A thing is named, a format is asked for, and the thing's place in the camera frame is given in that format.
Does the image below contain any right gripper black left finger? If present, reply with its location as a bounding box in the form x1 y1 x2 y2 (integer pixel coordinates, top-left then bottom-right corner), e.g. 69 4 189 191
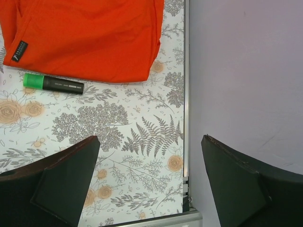
0 136 100 227

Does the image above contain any green cap black highlighter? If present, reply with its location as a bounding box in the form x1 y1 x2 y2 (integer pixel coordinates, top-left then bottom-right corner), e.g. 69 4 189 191
23 73 84 95

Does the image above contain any orange folded cloth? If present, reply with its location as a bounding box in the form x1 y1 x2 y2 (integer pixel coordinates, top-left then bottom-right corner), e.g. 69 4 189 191
0 0 164 83

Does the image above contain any floral patterned table mat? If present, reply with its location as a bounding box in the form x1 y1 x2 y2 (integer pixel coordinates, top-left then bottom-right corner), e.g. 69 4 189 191
0 0 188 227

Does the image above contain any aluminium table frame rail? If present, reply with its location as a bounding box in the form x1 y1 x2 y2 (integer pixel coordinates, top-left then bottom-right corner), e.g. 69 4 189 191
120 0 203 227

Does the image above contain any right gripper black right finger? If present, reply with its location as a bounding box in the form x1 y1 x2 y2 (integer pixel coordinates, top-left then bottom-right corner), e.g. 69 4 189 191
201 135 303 227

